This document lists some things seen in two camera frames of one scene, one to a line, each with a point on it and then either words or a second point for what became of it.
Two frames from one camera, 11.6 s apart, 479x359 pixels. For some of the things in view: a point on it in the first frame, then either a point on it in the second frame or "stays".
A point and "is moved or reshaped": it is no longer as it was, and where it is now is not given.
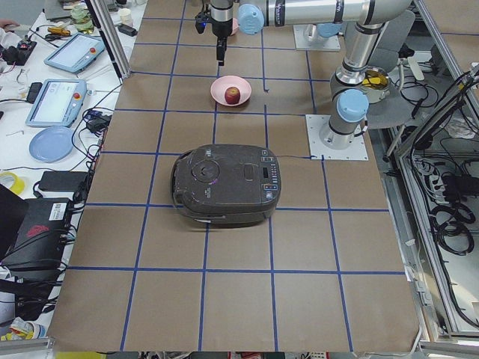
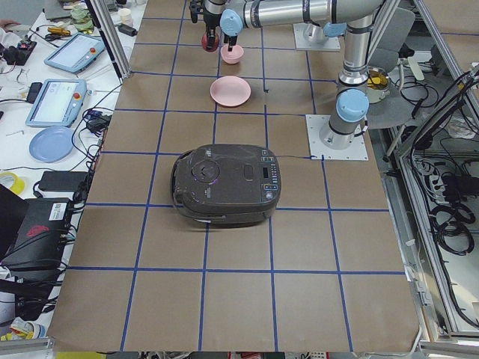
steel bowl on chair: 375,83 stays
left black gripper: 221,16 to 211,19
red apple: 232,95 to 204,41
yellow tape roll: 18,185 stays
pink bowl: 235,26 is moved or reshaped
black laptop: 34,233 stays
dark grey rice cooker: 230,184 stays
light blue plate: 52,144 stays
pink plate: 219,86 stays
